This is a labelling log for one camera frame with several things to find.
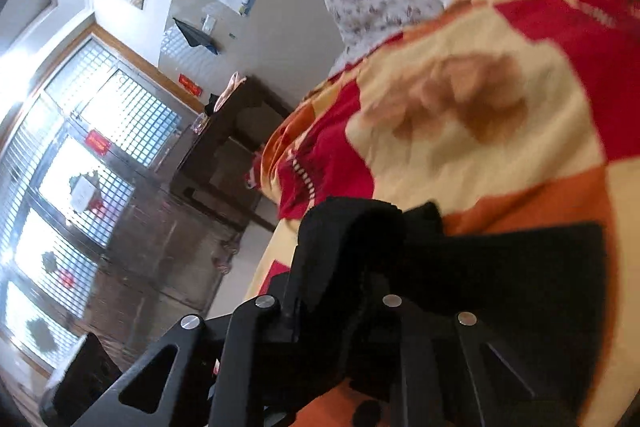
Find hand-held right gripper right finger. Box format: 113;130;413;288
345;274;558;427

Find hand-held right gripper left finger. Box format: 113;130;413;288
70;249;323;427

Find black pants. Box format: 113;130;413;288
296;196;609;410

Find dark wooden nightstand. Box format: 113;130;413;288
169;76;297;234

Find window with metal grille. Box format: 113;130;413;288
0;23;201;378

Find red orange printed blanket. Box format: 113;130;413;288
244;0;640;427

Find red wall sticker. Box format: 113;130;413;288
178;73;205;96

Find black cloth on wall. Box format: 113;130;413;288
171;17;222;56

